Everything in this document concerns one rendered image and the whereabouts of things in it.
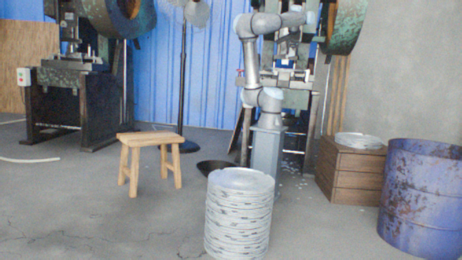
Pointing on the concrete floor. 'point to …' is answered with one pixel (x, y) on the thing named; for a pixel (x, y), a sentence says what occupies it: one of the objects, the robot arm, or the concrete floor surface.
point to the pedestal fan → (194, 14)
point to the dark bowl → (206, 166)
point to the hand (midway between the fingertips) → (286, 57)
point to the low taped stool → (147, 139)
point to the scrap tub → (422, 199)
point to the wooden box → (350, 172)
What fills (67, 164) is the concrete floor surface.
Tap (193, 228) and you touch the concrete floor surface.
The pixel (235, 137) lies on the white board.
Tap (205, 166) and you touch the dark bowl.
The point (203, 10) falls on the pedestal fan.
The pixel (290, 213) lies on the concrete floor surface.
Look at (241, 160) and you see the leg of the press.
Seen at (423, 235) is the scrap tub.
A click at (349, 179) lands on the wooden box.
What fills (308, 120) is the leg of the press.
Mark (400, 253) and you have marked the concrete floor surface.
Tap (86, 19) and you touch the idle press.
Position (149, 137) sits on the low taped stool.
